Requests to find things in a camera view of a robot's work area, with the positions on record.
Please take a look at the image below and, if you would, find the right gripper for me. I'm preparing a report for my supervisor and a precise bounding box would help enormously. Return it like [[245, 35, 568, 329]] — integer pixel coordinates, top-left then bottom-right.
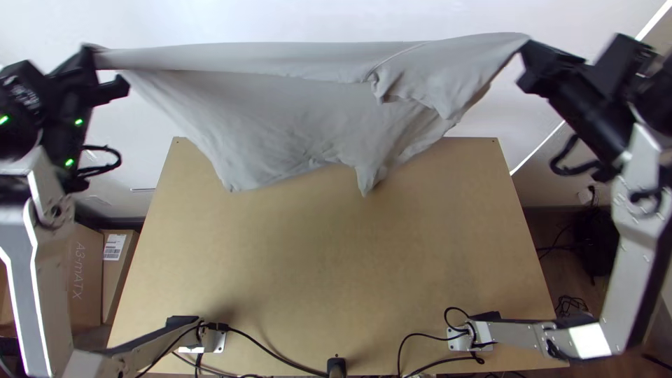
[[519, 38, 613, 125]]

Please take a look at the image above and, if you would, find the grey t-shirt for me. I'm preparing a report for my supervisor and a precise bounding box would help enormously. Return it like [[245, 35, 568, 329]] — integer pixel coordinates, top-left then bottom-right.
[[83, 32, 531, 198]]

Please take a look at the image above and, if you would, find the cardboard box with label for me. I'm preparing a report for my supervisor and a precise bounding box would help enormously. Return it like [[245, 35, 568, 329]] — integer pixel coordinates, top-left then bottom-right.
[[101, 229, 141, 324]]

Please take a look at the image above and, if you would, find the black bag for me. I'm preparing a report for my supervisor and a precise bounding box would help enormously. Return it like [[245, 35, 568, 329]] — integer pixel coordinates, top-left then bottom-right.
[[575, 207, 622, 280]]

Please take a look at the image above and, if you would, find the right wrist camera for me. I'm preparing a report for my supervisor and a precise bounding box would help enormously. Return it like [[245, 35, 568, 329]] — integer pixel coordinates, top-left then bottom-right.
[[516, 68, 559, 99]]

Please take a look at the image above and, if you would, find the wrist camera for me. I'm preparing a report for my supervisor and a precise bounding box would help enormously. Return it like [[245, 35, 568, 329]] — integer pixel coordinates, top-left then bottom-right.
[[97, 75, 131, 105], [516, 68, 559, 99]]

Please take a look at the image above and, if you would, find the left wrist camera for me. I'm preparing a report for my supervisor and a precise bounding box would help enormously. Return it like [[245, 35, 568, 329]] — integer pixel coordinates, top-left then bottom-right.
[[97, 75, 131, 105]]

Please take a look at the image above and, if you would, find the black cable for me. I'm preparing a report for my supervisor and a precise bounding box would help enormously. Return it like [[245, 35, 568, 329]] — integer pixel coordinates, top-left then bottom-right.
[[199, 321, 332, 378], [73, 145, 123, 182], [396, 329, 473, 378], [443, 306, 475, 338], [554, 295, 591, 318], [549, 134, 605, 177]]

